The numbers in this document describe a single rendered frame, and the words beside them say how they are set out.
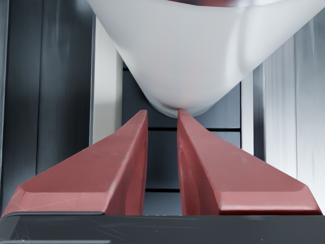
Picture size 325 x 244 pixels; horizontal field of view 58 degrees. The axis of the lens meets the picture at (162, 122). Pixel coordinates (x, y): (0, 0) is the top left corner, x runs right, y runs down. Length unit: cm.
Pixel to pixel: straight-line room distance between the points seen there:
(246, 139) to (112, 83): 9
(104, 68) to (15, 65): 9
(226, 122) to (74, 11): 16
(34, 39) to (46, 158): 9
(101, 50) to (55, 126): 11
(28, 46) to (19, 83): 3
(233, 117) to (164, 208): 7
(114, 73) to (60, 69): 11
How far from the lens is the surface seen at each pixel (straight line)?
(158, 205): 19
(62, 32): 27
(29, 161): 25
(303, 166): 26
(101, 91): 16
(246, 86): 20
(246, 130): 19
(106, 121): 15
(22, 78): 24
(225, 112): 19
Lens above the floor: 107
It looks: 86 degrees down
